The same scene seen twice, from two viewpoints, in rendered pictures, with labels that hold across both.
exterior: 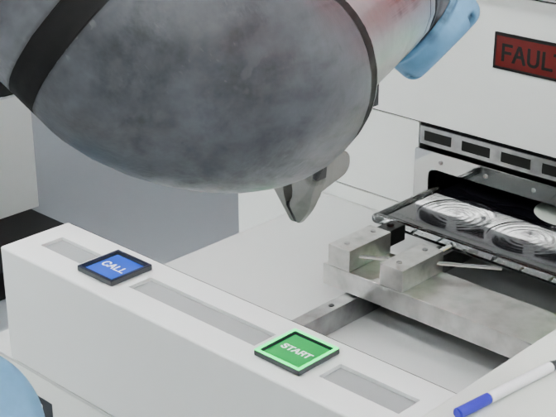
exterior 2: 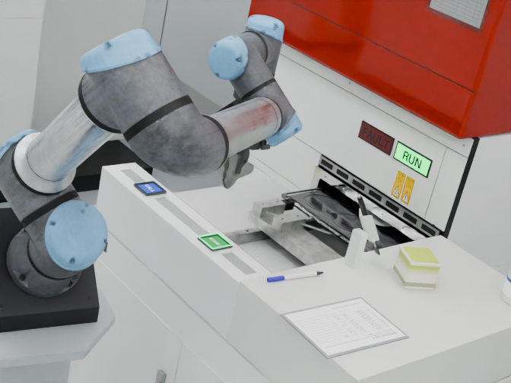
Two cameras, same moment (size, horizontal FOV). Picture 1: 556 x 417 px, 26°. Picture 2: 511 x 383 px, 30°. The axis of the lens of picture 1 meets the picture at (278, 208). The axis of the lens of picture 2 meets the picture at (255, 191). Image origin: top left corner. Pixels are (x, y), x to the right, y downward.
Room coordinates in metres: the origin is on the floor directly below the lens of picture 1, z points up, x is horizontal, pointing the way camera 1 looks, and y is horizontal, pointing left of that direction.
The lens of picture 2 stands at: (-0.84, -0.17, 1.92)
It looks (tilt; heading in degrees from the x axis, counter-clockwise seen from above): 24 degrees down; 3
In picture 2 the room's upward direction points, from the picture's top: 13 degrees clockwise
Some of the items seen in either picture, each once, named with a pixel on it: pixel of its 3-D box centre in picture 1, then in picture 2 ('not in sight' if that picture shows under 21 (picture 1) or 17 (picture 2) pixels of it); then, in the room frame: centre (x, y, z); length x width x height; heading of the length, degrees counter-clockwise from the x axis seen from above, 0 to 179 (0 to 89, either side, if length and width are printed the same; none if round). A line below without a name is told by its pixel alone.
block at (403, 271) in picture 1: (411, 266); (289, 222); (1.29, -0.16, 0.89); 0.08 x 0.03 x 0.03; 137
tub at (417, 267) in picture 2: not in sight; (417, 267); (1.01, -0.45, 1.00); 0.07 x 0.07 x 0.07; 20
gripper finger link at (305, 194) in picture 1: (324, 170); (241, 170); (0.97, -0.04, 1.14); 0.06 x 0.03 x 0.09; 137
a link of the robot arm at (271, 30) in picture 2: not in sight; (261, 45); (0.97, -0.03, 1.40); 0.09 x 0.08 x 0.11; 160
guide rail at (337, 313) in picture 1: (355, 304); (259, 233); (1.31, -0.09, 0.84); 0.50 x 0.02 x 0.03; 137
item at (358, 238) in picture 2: not in sight; (363, 237); (1.02, -0.33, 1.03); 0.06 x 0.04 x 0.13; 137
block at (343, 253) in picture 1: (360, 246); (268, 207); (1.35, -0.10, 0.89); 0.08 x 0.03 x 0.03; 137
